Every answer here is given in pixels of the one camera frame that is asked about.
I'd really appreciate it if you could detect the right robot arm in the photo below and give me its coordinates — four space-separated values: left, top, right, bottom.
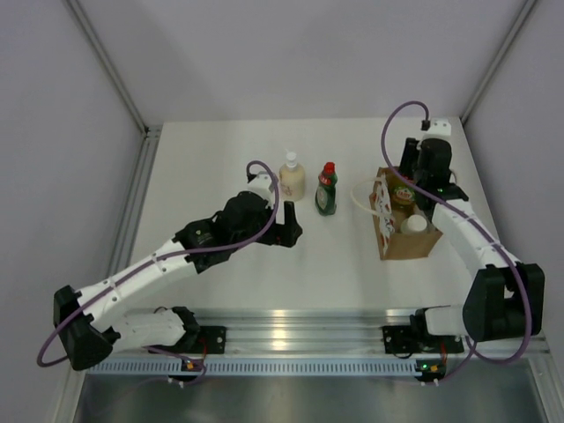
399 137 545 350

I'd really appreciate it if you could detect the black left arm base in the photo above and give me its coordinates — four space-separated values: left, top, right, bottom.
189 326 227 355

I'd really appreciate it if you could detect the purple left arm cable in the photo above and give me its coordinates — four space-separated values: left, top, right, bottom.
35 159 280 383

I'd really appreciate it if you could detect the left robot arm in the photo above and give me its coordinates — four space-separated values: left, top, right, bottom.
54 191 302 371

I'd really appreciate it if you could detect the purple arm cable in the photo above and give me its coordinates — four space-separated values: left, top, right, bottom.
35 159 280 383
380 100 531 384

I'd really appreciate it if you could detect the burlap canvas bag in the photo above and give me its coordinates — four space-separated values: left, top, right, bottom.
369 167 442 260

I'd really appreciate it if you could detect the aluminium frame post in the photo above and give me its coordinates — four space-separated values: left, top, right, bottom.
459 0 541 126
65 0 149 133

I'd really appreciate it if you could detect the aluminium mounting rail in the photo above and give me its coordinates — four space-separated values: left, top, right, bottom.
114 308 552 355

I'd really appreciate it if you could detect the cream pump soap bottle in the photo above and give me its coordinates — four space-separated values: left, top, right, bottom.
278 151 306 202

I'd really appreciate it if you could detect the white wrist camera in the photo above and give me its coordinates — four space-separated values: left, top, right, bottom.
421 118 452 140
247 172 275 207

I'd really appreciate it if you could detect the yellow dish soap bottle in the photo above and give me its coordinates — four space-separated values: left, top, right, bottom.
389 174 416 214

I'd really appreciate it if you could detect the green dish soap bottle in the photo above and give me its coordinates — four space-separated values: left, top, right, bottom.
315 162 338 216

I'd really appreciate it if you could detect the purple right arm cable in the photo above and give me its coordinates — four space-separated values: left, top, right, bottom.
380 100 531 384

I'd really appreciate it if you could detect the right aluminium frame post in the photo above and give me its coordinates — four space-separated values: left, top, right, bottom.
459 0 541 126

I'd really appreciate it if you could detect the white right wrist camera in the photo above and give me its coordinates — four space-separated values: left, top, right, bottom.
421 118 452 140

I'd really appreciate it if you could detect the grey slotted cable duct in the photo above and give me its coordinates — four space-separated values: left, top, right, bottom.
87 356 444 377

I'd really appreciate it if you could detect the white capped bottle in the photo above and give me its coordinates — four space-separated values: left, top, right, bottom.
400 214 428 235

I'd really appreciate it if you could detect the white rope bag handle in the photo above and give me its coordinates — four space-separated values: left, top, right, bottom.
349 176 382 217

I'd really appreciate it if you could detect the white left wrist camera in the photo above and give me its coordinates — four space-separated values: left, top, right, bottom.
247 172 275 207

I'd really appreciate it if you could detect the left aluminium frame post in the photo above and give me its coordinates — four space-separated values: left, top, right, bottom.
65 0 149 133

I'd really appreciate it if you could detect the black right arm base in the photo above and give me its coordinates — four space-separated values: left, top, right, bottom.
382 325 416 358

